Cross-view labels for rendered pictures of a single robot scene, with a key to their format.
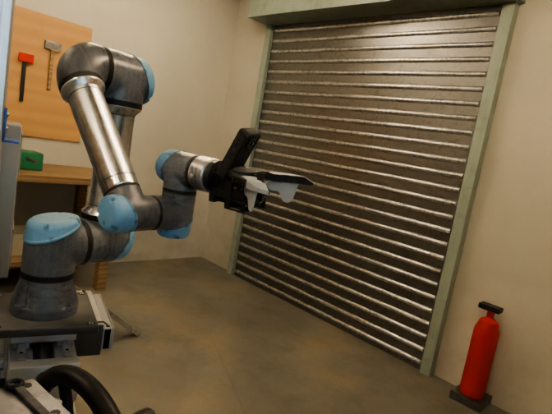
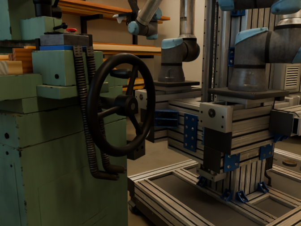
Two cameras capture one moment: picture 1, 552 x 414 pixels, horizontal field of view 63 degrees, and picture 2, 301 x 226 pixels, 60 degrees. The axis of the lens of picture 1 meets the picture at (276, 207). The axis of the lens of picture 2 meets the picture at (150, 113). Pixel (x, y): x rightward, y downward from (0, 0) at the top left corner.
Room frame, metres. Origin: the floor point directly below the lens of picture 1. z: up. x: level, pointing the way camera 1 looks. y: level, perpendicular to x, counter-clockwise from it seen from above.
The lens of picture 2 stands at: (0.61, -0.51, 0.94)
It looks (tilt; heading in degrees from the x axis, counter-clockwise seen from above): 12 degrees down; 87
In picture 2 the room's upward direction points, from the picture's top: straight up
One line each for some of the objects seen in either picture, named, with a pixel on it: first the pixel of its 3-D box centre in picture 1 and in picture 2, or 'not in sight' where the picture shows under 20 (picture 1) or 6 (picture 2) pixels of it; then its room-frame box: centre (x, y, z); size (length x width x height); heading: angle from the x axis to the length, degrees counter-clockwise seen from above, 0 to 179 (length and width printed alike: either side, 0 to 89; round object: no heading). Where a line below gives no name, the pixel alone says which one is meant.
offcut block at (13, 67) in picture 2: not in sight; (10, 67); (0.29, 0.17, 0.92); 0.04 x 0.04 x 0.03; 58
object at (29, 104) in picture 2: not in sight; (61, 94); (0.35, 0.38, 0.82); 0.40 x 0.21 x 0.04; 54
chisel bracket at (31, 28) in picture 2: not in sight; (41, 32); (0.29, 0.43, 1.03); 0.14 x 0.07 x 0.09; 144
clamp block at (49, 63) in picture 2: not in sight; (69, 67); (0.42, 0.25, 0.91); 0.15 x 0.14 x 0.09; 54
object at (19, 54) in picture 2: not in sight; (53, 60); (0.35, 0.33, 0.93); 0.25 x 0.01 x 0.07; 54
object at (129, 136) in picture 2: not in sight; (128, 145); (0.57, 0.54, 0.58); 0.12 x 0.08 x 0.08; 144
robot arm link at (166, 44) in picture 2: not in sight; (172, 50); (0.80, 0.95, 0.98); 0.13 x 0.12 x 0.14; 45
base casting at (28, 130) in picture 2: not in sight; (31, 107); (0.20, 0.49, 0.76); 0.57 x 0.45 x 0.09; 144
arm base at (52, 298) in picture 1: (46, 289); (248, 76); (1.05, 0.51, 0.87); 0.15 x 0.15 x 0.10
